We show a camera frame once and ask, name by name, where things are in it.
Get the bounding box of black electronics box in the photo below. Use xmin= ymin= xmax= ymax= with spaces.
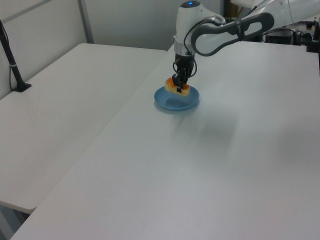
xmin=264 ymin=28 xmax=296 ymax=46

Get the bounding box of black clamp mount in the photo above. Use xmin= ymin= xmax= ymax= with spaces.
xmin=305 ymin=21 xmax=320 ymax=54

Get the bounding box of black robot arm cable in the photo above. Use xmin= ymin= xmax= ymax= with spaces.
xmin=183 ymin=15 xmax=227 ymax=77

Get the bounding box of grey metal frame post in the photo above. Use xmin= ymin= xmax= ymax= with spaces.
xmin=78 ymin=0 xmax=95 ymax=44

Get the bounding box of white side table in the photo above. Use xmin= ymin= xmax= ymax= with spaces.
xmin=0 ymin=42 xmax=168 ymax=215

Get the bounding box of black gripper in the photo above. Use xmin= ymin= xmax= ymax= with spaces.
xmin=171 ymin=51 xmax=196 ymax=94

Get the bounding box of toy bread with orange topping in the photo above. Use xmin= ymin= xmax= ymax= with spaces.
xmin=164 ymin=77 xmax=191 ymax=97

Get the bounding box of black pole with base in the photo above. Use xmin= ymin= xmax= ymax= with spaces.
xmin=0 ymin=19 xmax=33 ymax=93

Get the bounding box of blue plastic plate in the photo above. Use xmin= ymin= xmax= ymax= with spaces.
xmin=153 ymin=84 xmax=201 ymax=112

